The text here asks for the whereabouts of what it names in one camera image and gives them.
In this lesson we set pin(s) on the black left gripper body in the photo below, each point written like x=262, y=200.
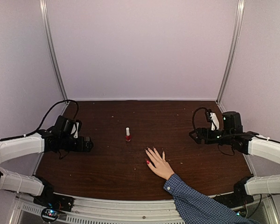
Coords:
x=79, y=146

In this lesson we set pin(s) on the red nail polish bottle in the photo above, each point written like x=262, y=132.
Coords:
x=128, y=138

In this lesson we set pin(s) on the blue checked shirt forearm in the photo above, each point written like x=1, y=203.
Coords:
x=197, y=208

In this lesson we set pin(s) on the left aluminium corner post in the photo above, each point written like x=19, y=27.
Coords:
x=52, y=52

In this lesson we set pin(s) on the right aluminium corner post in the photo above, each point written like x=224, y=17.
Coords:
x=232, y=52

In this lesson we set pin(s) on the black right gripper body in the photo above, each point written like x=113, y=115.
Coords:
x=209, y=139

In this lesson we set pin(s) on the pale hand with long nails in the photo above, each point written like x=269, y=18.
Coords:
x=158, y=164

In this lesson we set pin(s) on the round green circuit board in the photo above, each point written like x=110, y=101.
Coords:
x=49, y=215

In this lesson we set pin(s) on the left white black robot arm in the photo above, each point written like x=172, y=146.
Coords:
x=63, y=135

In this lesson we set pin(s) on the aluminium corner post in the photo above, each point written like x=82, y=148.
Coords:
x=232, y=52
x=52, y=52

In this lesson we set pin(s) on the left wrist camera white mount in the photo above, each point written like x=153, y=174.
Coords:
x=76, y=128

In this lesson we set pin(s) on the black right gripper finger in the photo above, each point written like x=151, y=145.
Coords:
x=196, y=131
x=195, y=138

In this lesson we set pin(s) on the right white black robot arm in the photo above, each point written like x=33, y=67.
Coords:
x=248, y=143

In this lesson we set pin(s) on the white nail polish cap brush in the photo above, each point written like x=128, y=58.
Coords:
x=127, y=131

